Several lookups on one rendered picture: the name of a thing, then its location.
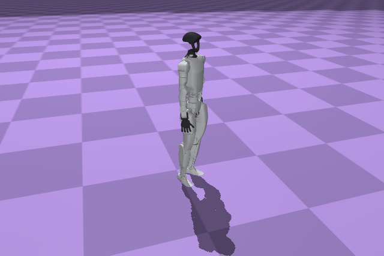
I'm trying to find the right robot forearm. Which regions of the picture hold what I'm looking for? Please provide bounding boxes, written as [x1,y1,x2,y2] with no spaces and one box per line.
[179,88,188,118]

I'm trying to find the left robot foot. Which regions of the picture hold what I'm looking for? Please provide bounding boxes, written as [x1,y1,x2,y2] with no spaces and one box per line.
[187,167,204,176]

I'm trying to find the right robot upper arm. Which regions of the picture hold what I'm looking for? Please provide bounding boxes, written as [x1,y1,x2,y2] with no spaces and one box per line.
[178,61,190,96]

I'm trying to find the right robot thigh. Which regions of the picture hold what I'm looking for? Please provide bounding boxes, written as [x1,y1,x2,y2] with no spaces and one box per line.
[180,108,196,153]

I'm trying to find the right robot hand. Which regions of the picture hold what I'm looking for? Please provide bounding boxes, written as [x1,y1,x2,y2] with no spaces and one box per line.
[181,113,194,132]

